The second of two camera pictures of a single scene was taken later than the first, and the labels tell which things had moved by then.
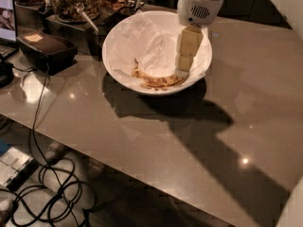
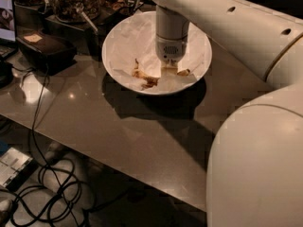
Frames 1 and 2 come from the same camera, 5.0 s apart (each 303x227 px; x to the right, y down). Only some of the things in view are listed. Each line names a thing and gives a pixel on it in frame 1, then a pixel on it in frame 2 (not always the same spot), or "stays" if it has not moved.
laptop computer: x=8 y=37 stays
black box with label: x=48 y=53 stays
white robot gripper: x=198 y=10 -> x=170 y=49
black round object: x=6 y=74 stays
